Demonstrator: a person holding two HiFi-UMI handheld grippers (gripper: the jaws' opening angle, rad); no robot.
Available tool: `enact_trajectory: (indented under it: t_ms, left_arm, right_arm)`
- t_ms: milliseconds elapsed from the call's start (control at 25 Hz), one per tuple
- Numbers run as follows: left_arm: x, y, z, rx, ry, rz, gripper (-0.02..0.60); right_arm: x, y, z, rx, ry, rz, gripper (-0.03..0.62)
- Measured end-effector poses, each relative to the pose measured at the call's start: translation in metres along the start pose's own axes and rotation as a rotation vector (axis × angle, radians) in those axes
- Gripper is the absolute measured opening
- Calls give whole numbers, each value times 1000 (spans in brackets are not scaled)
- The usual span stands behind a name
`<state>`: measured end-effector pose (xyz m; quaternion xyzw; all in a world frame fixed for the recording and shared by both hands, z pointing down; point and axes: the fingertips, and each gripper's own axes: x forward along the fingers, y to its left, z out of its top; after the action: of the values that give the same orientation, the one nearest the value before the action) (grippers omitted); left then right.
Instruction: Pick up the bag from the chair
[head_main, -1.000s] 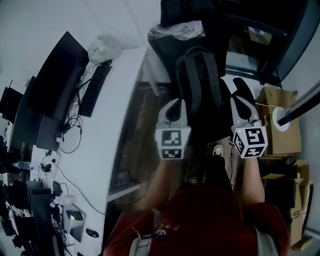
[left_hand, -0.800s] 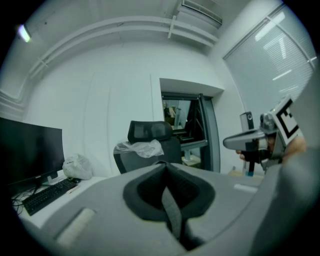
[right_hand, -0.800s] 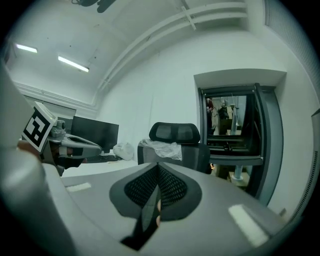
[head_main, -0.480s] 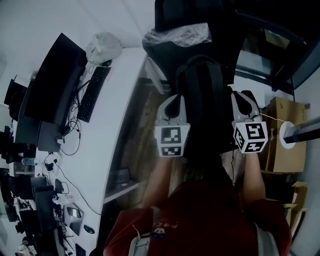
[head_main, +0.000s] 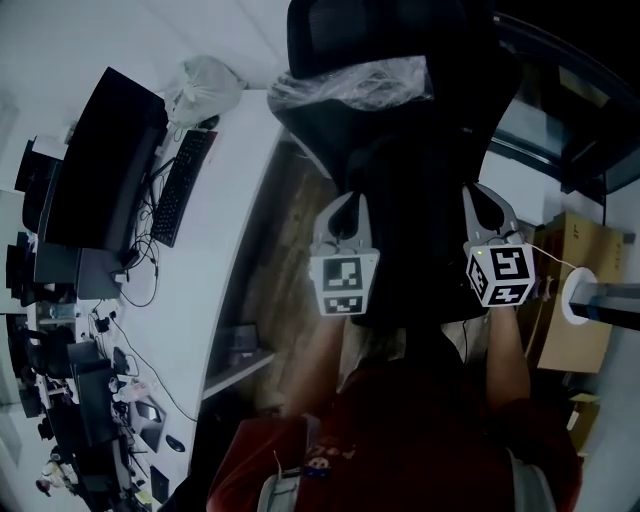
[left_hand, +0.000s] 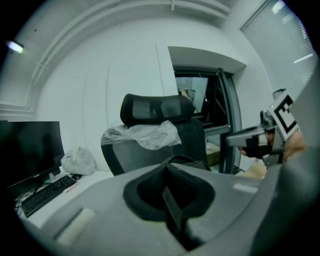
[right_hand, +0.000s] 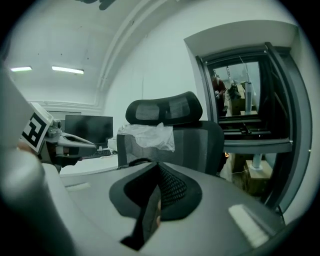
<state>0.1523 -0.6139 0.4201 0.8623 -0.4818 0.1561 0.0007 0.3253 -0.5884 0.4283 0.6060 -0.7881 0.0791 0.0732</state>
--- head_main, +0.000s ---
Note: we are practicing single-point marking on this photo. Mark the person's red shirt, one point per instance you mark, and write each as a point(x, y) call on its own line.
point(410, 450)

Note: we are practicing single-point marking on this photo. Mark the clear plastic wrap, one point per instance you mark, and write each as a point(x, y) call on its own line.
point(345, 87)

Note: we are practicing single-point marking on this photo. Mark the wide black monitor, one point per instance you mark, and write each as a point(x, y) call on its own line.
point(107, 160)

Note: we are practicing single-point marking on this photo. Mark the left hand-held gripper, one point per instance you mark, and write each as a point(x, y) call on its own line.
point(342, 272)

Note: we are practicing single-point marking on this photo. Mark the person's left forearm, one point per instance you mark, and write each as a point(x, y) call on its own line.
point(320, 360)

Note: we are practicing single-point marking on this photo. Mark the person's right forearm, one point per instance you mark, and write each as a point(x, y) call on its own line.
point(507, 355)

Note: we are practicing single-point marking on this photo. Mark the long black keyboard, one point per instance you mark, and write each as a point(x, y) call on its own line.
point(182, 185)

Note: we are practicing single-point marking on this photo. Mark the black computer mouse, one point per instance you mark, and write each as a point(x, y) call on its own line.
point(174, 443)

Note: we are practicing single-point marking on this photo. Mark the white plastic bag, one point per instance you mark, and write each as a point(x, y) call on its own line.
point(200, 90)

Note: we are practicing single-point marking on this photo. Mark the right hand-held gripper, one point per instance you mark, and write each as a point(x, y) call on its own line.
point(505, 272)

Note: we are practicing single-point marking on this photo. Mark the flat cardboard box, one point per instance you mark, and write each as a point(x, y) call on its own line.
point(575, 345)

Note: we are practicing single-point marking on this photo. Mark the white floor stand with pole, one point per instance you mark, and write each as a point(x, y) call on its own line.
point(580, 300)

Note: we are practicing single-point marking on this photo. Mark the black mesh office chair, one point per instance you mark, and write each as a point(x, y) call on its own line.
point(390, 35)

